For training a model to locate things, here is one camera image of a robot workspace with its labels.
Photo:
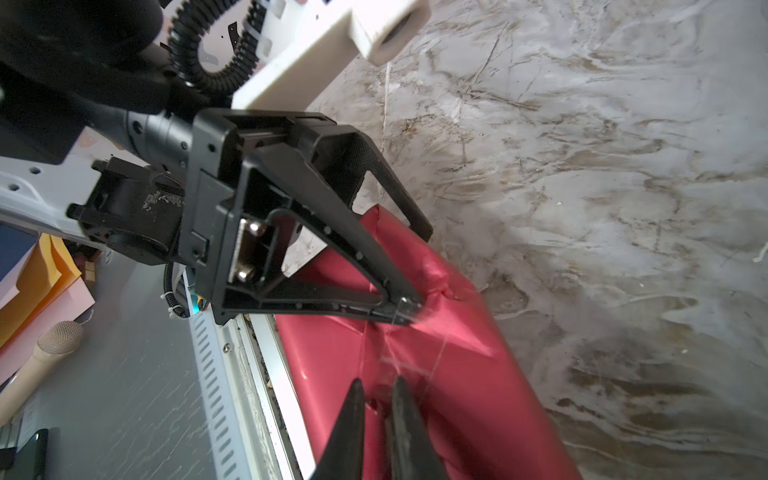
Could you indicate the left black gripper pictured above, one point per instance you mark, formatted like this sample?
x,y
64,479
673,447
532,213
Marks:
x,y
259,204

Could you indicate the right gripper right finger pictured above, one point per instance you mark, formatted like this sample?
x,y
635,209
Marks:
x,y
412,453

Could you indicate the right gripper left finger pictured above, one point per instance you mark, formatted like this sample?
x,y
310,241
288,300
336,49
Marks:
x,y
343,455

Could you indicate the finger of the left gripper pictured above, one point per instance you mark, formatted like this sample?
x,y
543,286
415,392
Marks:
x,y
367,158

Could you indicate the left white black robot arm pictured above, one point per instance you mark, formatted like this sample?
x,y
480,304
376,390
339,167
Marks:
x,y
149,57

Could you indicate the orange and pink paper stack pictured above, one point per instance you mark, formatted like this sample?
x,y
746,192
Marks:
x,y
43,289

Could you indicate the beige microphone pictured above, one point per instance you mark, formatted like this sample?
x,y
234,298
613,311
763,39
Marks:
x,y
61,340

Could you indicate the dark green phone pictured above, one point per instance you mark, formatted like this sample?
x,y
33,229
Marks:
x,y
27,462

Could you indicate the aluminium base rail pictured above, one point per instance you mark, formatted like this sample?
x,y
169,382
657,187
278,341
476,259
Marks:
x,y
254,421

